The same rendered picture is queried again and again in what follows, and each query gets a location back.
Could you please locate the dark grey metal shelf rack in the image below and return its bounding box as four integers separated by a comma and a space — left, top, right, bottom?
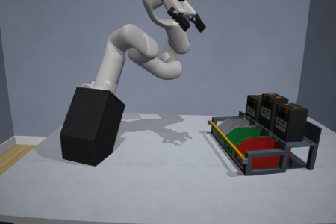
208, 111, 322, 176

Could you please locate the grey open bin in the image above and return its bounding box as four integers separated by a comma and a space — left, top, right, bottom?
215, 119, 256, 143

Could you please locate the red bin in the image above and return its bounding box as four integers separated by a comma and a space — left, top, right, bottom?
234, 137, 282, 169

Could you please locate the yellow bar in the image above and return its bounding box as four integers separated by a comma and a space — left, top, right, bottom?
210, 121, 246, 159

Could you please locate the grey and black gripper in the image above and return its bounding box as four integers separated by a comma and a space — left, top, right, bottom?
163, 0, 206, 33

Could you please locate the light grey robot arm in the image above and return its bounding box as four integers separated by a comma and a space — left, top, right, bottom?
82, 0, 190, 97

